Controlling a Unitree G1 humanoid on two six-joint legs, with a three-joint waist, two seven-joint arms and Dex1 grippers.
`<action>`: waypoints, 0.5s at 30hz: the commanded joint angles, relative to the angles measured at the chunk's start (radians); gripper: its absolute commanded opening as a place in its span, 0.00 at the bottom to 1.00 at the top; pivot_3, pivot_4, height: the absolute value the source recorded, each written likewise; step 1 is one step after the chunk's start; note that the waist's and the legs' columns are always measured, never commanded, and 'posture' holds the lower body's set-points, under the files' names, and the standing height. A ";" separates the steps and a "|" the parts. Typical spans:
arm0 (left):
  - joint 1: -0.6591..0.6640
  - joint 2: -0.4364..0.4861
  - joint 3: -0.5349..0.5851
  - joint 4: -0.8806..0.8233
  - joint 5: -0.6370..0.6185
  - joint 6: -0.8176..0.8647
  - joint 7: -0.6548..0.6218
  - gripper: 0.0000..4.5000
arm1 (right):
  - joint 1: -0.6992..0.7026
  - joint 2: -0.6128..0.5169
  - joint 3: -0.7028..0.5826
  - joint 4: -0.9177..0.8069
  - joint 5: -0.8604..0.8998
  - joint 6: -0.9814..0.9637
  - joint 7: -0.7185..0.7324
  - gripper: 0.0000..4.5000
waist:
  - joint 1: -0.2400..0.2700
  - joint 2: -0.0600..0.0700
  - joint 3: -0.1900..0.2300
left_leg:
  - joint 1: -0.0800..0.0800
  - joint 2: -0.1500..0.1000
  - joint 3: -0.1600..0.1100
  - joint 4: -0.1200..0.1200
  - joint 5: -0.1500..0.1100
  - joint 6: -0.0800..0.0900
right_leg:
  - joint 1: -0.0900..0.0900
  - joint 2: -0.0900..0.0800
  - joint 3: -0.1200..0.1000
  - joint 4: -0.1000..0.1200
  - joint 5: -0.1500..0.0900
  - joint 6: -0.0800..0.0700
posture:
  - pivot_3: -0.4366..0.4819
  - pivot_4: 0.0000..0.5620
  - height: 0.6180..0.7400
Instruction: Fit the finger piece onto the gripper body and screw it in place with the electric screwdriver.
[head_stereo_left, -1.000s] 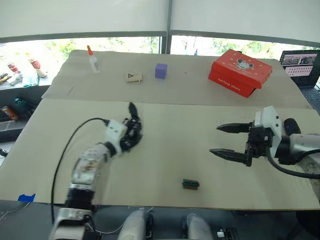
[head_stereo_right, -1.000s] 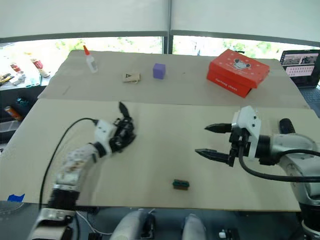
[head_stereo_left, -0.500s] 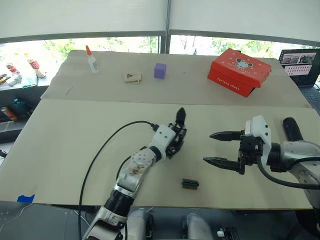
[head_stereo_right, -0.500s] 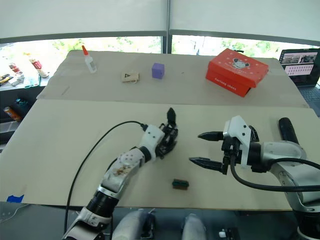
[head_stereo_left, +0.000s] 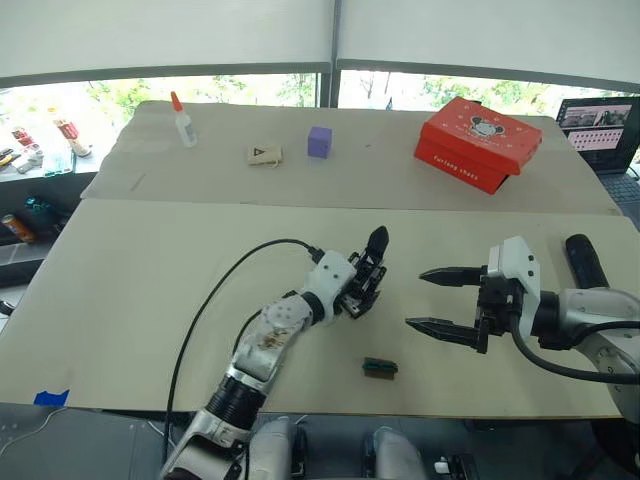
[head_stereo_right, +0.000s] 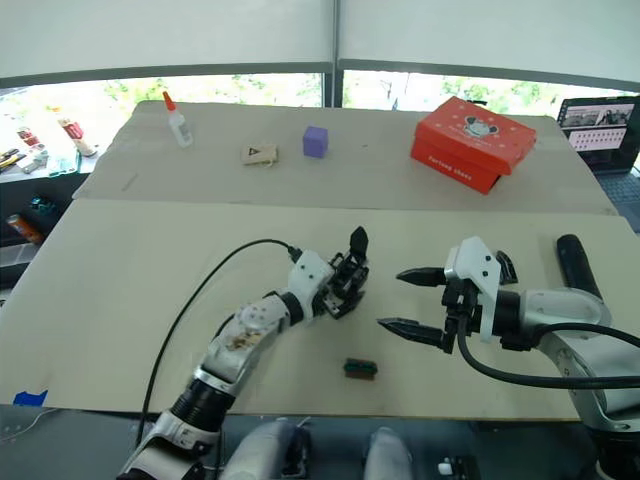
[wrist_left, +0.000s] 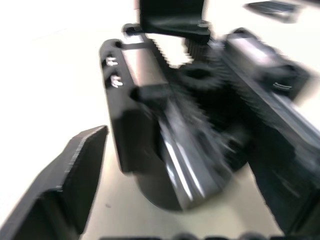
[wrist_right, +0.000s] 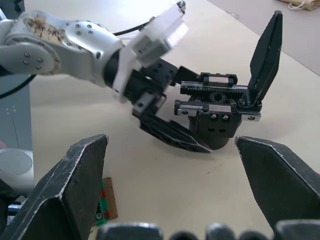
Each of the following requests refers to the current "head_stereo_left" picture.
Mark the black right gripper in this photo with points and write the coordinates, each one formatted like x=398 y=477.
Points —
x=495 y=300

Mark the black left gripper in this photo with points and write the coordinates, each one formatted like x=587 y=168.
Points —
x=353 y=305

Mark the black gripper body workpiece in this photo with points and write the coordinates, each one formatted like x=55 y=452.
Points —
x=370 y=282

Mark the black finger piece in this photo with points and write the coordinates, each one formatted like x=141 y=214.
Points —
x=378 y=242

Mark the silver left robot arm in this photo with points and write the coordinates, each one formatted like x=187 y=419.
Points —
x=265 y=340

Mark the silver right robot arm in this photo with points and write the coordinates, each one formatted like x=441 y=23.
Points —
x=595 y=315

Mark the small green brown block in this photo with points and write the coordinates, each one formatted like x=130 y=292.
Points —
x=380 y=369

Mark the beige cardboard sheet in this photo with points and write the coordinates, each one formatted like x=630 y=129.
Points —
x=150 y=300
x=380 y=175

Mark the red shoe box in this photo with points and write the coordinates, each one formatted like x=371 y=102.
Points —
x=475 y=145

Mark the small white connector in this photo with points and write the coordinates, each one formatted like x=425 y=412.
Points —
x=441 y=467

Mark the purple cube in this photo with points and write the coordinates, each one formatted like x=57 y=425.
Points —
x=319 y=142

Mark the small beige printed card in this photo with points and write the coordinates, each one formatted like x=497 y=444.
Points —
x=263 y=156

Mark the open laptop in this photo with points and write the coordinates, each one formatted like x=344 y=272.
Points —
x=600 y=135

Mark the glue bottle with orange cap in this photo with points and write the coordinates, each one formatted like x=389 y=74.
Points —
x=186 y=125

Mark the white roller blind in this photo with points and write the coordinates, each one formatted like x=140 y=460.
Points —
x=165 y=35
x=490 y=35

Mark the blue tape strip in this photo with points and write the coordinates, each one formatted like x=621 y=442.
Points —
x=50 y=398

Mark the teal dark object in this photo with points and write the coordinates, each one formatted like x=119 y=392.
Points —
x=39 y=207

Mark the red and white bottle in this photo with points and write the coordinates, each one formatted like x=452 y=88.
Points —
x=70 y=132

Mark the orange can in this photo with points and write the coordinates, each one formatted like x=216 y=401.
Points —
x=17 y=228

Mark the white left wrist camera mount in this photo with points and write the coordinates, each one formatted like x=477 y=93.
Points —
x=327 y=280

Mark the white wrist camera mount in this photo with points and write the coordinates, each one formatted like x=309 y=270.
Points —
x=522 y=270
x=327 y=280

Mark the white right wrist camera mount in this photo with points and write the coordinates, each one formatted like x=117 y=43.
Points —
x=522 y=270

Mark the dark window frame post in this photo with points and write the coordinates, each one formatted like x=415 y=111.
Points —
x=327 y=90

